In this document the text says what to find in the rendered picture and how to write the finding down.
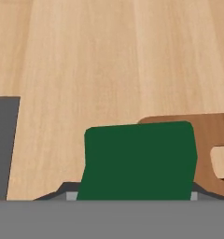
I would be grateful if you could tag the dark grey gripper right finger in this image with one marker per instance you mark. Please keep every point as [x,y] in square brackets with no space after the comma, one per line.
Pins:
[200,193]

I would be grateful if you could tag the dark green sponge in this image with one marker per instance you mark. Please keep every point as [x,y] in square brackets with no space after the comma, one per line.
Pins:
[138,161]

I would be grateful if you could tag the brown wooden cutting board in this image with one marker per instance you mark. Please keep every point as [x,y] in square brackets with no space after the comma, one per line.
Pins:
[210,133]

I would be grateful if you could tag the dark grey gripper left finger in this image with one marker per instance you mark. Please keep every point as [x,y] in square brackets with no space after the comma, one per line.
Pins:
[64,190]

